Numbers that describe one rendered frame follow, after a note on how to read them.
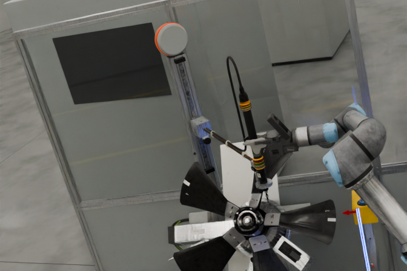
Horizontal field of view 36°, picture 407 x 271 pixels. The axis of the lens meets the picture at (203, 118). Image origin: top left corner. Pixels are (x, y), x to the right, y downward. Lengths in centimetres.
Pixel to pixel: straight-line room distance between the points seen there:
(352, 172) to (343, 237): 143
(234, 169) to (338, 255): 92
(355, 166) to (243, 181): 92
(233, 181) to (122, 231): 102
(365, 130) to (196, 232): 103
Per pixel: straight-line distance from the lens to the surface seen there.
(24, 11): 504
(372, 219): 290
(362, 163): 215
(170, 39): 301
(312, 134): 243
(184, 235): 287
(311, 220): 262
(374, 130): 216
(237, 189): 295
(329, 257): 361
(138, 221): 369
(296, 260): 272
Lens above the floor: 253
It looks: 20 degrees down
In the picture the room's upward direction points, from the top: 15 degrees counter-clockwise
